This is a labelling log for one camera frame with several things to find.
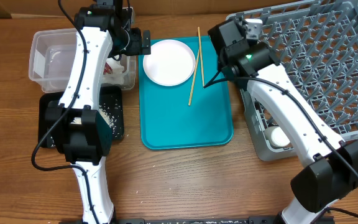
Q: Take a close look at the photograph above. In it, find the teal plastic tray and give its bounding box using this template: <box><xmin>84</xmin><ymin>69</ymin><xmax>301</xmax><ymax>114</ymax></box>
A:
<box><xmin>138</xmin><ymin>35</ymin><xmax>234</xmax><ymax>150</ymax></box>

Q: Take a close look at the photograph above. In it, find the white napkin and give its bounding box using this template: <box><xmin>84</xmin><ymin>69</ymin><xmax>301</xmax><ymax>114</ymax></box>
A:
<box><xmin>103</xmin><ymin>58</ymin><xmax>124</xmax><ymax>85</ymax></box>

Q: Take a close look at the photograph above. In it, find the pink round plate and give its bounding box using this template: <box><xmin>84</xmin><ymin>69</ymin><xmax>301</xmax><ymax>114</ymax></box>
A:
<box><xmin>142</xmin><ymin>39</ymin><xmax>196</xmax><ymax>86</ymax></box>

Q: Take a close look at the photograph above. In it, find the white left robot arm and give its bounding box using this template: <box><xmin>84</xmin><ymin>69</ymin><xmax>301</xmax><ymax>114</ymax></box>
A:
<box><xmin>39</xmin><ymin>0</ymin><xmax>151</xmax><ymax>223</ymax></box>

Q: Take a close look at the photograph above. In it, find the grey dishwasher rack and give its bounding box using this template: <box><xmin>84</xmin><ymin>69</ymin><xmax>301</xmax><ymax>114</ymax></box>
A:
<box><xmin>225</xmin><ymin>0</ymin><xmax>358</xmax><ymax>162</ymax></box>

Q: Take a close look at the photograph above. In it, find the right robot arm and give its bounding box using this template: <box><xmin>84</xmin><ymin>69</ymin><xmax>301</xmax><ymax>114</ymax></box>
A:
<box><xmin>208</xmin><ymin>19</ymin><xmax>358</xmax><ymax>223</ymax></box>

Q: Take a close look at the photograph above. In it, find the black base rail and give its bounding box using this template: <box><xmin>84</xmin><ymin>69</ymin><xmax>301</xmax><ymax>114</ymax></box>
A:
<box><xmin>116</xmin><ymin>216</ymin><xmax>275</xmax><ymax>224</ymax></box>

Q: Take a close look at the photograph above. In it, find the rice food waste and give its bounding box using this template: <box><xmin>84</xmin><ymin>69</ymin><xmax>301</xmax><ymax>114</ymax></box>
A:
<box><xmin>50</xmin><ymin>93</ymin><xmax>124</xmax><ymax>147</ymax></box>

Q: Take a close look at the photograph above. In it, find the wooden chopstick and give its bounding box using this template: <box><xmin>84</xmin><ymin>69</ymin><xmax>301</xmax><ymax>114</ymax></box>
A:
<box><xmin>188</xmin><ymin>49</ymin><xmax>200</xmax><ymax>106</ymax></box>
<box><xmin>198</xmin><ymin>26</ymin><xmax>204</xmax><ymax>86</ymax></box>

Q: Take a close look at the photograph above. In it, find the cream plastic cup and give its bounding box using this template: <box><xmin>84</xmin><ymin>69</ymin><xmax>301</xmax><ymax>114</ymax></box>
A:
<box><xmin>264</xmin><ymin>126</ymin><xmax>290</xmax><ymax>148</ymax></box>

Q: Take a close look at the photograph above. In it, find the red snack wrapper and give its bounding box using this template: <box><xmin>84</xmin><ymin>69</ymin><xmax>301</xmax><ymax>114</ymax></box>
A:
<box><xmin>103</xmin><ymin>63</ymin><xmax>112</xmax><ymax>75</ymax></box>

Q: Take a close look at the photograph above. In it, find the clear plastic bin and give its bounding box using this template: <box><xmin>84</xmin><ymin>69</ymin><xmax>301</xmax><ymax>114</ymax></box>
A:
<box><xmin>29</xmin><ymin>29</ymin><xmax>136</xmax><ymax>93</ymax></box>

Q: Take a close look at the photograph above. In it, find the black tray bin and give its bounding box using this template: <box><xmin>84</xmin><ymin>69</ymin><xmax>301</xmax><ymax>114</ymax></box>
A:
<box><xmin>37</xmin><ymin>85</ymin><xmax>126</xmax><ymax>149</ymax></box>

